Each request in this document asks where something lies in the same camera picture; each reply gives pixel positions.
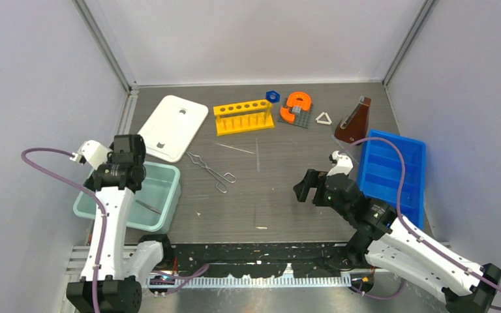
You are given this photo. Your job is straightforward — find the blue plastic bin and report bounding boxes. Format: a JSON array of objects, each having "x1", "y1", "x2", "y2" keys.
[{"x1": 357, "y1": 129, "x2": 427, "y2": 229}]

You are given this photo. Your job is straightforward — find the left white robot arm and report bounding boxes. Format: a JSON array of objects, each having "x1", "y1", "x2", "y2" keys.
[{"x1": 66, "y1": 134, "x2": 175, "y2": 312}]

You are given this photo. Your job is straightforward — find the blue hexagonal nut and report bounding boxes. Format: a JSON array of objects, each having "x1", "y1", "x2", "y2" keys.
[{"x1": 265, "y1": 90, "x2": 281, "y2": 103}]

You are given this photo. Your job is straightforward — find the brown wedge stand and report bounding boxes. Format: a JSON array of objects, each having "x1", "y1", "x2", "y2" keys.
[{"x1": 334, "y1": 96, "x2": 371, "y2": 143}]

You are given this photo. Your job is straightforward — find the orange curved block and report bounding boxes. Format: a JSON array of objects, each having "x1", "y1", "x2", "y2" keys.
[{"x1": 279, "y1": 91, "x2": 312, "y2": 127}]

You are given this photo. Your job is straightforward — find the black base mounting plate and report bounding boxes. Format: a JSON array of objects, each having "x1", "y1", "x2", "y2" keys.
[{"x1": 159, "y1": 242, "x2": 371, "y2": 278}]

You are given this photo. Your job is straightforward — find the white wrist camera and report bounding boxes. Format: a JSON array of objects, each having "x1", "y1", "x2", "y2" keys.
[
  {"x1": 327, "y1": 151, "x2": 354, "y2": 176},
  {"x1": 69, "y1": 140, "x2": 112, "y2": 170}
]

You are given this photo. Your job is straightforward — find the grey studded base plate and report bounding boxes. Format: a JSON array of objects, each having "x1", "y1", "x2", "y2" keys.
[{"x1": 277, "y1": 98, "x2": 314, "y2": 128}]

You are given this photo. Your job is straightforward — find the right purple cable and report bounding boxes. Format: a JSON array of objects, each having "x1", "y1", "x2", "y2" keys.
[{"x1": 341, "y1": 136, "x2": 501, "y2": 313}]

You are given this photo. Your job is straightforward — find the thin glass rod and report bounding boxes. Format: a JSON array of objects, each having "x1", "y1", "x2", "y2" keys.
[{"x1": 215, "y1": 143, "x2": 256, "y2": 155}]

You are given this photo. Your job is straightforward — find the clear glass slide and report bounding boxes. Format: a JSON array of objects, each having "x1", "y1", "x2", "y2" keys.
[{"x1": 331, "y1": 135, "x2": 361, "y2": 165}]

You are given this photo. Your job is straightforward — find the teal plastic bin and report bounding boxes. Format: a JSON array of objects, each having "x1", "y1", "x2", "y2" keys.
[{"x1": 73, "y1": 155, "x2": 182, "y2": 234}]

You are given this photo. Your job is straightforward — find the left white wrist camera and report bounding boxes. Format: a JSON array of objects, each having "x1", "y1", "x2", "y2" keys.
[{"x1": 69, "y1": 140, "x2": 112, "y2": 170}]

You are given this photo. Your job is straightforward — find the metal crucible tongs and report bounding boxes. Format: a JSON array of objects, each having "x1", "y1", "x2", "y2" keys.
[{"x1": 185, "y1": 151, "x2": 237, "y2": 194}]

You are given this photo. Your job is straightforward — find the yellow test tube rack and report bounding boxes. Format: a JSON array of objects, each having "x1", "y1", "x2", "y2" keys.
[{"x1": 213, "y1": 99, "x2": 275, "y2": 136}]

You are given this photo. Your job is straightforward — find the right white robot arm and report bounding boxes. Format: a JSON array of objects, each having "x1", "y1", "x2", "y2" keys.
[{"x1": 293, "y1": 169, "x2": 501, "y2": 312}]

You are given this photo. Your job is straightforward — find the white plastic lid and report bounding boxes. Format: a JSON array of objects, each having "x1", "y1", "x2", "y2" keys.
[{"x1": 138, "y1": 95, "x2": 209, "y2": 163}]

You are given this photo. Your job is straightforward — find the white clay triangle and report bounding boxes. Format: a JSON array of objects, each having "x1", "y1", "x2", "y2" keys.
[{"x1": 315, "y1": 112, "x2": 333, "y2": 125}]

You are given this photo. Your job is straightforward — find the glass stirring rod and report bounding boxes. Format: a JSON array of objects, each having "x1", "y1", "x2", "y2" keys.
[{"x1": 255, "y1": 138, "x2": 261, "y2": 173}]

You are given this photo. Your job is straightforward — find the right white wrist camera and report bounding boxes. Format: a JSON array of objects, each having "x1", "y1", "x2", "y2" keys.
[{"x1": 327, "y1": 151, "x2": 354, "y2": 176}]

